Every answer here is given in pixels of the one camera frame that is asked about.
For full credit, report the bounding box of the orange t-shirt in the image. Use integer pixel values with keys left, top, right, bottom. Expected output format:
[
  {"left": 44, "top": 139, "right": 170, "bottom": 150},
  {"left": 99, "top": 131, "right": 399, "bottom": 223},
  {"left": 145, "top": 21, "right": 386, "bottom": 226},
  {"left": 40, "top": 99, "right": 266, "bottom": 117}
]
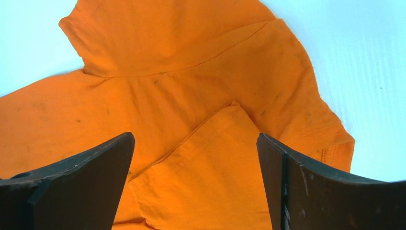
[{"left": 0, "top": 0, "right": 354, "bottom": 230}]

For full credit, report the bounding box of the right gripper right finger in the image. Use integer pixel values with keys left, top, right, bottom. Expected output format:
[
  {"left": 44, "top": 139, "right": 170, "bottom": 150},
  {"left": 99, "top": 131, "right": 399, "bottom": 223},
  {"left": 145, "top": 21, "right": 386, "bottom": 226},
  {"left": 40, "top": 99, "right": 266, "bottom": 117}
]
[{"left": 257, "top": 133, "right": 406, "bottom": 230}]

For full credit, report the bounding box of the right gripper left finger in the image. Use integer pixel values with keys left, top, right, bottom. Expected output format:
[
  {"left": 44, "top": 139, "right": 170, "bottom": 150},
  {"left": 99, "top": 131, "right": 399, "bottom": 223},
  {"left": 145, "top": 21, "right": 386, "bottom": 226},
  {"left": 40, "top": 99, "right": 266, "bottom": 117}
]
[{"left": 0, "top": 132, "right": 135, "bottom": 230}]

